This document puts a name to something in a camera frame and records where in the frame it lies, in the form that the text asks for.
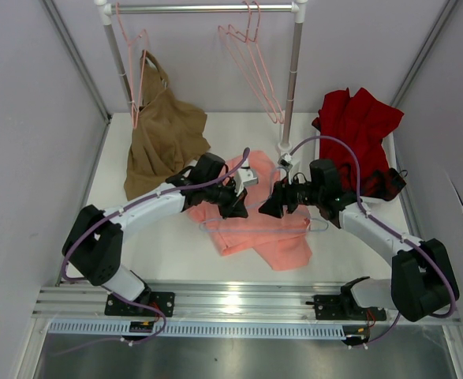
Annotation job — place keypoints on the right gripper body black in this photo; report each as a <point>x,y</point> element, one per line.
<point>297,194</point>

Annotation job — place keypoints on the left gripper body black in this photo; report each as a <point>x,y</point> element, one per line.
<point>222,196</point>

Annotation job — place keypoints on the pink skirt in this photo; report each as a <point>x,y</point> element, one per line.
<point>281,252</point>

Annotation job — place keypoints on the blue wire hanger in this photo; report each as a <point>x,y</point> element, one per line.
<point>203,226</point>

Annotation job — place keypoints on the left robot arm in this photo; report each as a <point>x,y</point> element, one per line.
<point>95,242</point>

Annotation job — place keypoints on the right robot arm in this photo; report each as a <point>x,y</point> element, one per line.
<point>422,281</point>

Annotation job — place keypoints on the pink hanger far left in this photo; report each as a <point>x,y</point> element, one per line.
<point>137,44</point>

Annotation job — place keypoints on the pink hanger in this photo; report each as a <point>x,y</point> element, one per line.
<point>247,67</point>
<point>260,59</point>
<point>137,44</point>

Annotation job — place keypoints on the pink hanger right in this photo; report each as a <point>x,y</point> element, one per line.
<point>260,59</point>

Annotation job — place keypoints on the pink hanger middle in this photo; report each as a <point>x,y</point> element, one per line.
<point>247,67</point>

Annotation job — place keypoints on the tan brown garment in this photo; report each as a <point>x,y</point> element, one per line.
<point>168,135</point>

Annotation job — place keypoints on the red garment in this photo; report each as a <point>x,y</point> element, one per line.
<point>362,106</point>

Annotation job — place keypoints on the white laundry basket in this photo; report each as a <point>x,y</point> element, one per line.
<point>390,150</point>

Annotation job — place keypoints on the metal clothes rack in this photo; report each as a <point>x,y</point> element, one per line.
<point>297,8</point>

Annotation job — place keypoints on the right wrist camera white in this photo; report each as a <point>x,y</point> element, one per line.
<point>291,166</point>

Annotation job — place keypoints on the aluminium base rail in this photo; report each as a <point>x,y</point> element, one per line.
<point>205,301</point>

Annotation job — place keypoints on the left black mount plate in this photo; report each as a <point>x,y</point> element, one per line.
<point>162,301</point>

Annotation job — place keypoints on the black mount plate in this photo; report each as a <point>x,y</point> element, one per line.
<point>343,308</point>
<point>162,301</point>

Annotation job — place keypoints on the right black mount plate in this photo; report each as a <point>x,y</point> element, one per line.
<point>343,308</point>

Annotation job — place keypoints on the white slotted cable duct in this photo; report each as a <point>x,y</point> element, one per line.
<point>222,330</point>

